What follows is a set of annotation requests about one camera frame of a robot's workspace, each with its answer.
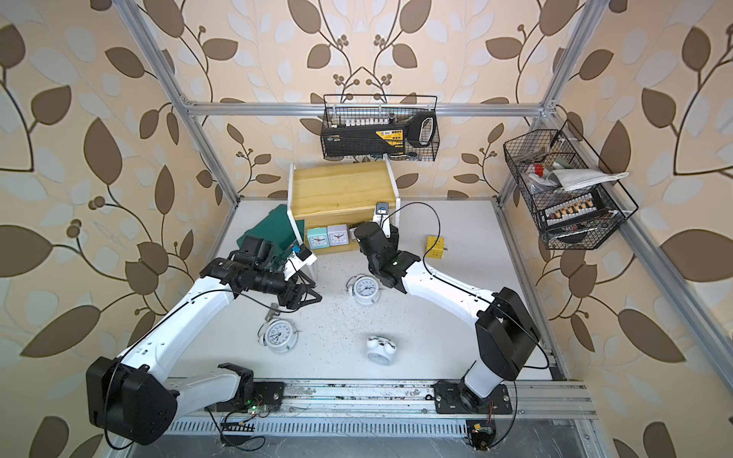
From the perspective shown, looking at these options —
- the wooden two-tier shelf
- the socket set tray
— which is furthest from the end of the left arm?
the socket set tray

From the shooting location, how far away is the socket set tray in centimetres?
65

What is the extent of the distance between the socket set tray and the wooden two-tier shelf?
389mm

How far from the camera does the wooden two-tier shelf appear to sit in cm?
75
